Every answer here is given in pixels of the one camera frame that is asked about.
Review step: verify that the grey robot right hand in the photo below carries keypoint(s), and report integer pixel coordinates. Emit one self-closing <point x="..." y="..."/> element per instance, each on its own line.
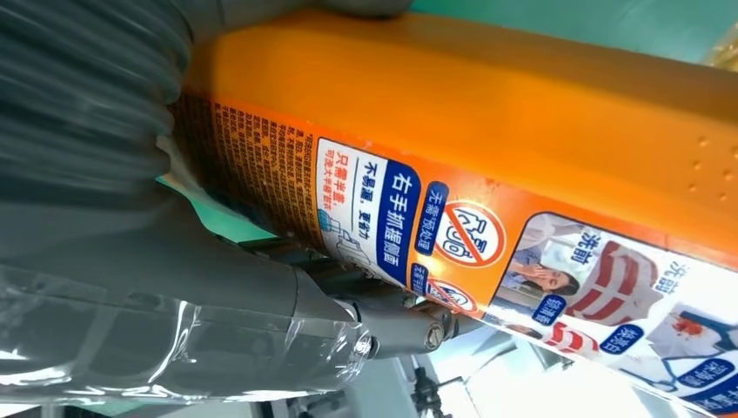
<point x="173" y="300"/>

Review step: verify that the yellow film-wrapped cardboard box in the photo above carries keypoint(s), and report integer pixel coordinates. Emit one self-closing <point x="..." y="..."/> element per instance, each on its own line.
<point x="723" y="52"/>

